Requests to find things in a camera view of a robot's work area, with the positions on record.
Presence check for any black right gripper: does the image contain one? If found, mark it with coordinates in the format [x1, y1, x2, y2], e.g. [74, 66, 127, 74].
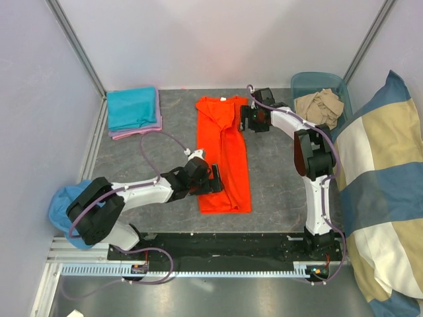
[239, 105, 270, 133]

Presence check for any orange t-shirt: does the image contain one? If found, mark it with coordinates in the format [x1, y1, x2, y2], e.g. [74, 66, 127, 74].
[196, 96, 252, 214]

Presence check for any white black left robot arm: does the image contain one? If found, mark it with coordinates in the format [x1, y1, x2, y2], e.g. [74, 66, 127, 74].
[66, 155, 224, 260]

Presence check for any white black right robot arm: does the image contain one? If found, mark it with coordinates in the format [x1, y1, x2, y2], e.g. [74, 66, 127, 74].
[241, 85, 337, 260]

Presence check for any teal plastic bin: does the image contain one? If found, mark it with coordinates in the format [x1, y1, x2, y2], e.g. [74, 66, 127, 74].
[291, 72, 352, 138]

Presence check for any crumpled beige t-shirt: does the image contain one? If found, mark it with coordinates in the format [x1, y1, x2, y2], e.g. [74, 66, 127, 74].
[294, 88, 344, 130]

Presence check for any folded purple t-shirt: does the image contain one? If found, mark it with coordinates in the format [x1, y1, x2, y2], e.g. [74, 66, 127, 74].
[108, 87, 163, 132]

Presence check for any folded pink t-shirt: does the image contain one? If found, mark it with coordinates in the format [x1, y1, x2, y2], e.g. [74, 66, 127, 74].
[108, 127, 162, 140]

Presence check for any folded turquoise t-shirt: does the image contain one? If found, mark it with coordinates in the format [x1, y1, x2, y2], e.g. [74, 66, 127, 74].
[106, 87, 157, 131]

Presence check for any blue beige checkered pillow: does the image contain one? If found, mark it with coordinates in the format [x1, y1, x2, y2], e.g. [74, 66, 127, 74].
[334, 71, 422, 316]

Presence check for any crumpled blue cloth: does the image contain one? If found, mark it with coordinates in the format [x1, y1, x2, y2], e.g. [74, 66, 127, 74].
[48, 180, 91, 250]

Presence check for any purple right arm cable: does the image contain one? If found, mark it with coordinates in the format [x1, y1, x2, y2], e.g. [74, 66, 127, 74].
[246, 84, 348, 242]

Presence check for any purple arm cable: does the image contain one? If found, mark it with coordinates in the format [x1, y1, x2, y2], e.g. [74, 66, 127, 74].
[67, 132, 191, 239]
[246, 84, 348, 242]

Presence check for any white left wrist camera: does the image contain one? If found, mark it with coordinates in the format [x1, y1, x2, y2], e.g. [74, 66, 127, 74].
[184, 149, 206, 160]

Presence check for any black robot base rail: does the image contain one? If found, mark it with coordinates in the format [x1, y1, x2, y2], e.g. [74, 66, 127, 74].
[107, 232, 342, 271]

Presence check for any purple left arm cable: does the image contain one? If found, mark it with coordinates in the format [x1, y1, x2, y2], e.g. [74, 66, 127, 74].
[67, 132, 191, 239]

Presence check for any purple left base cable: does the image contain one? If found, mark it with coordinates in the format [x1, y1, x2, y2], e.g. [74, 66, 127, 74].
[59, 246, 178, 301]

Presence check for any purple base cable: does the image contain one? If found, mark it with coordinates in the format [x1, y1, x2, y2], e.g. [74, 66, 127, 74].
[293, 244, 348, 287]
[59, 246, 178, 301]

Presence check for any grey slotted cable duct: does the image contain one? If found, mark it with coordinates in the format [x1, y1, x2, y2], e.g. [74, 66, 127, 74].
[61, 260, 331, 279]

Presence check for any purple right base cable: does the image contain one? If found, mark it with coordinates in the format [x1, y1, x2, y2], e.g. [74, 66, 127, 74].
[293, 244, 348, 287]

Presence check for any right aluminium frame post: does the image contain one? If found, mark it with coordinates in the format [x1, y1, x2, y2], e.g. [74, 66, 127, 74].
[343, 0, 397, 85]

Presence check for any aluminium frame post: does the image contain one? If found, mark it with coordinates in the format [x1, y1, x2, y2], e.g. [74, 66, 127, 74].
[46, 0, 106, 100]
[343, 0, 397, 85]

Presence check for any left aluminium frame post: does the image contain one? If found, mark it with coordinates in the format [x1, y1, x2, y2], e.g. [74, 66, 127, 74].
[46, 0, 106, 100]

